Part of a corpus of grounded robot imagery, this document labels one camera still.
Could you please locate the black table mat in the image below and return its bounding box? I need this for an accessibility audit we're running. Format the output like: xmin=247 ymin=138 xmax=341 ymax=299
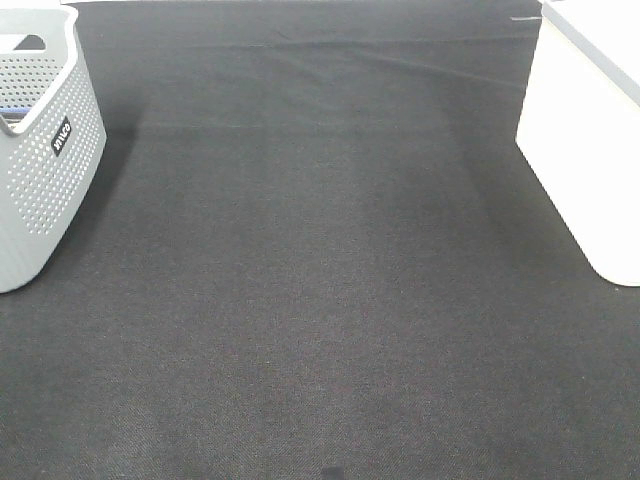
xmin=1 ymin=1 xmax=639 ymax=479

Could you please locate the blue cloth inside basket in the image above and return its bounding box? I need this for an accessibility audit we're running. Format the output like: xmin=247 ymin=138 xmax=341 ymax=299
xmin=0 ymin=106 xmax=30 ymax=125

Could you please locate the grey perforated laundry basket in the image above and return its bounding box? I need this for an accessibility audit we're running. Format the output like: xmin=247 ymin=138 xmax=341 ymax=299
xmin=1 ymin=1 xmax=107 ymax=293

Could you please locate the white plastic storage bin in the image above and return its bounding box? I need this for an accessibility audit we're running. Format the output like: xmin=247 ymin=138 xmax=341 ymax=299
xmin=515 ymin=1 xmax=639 ymax=287

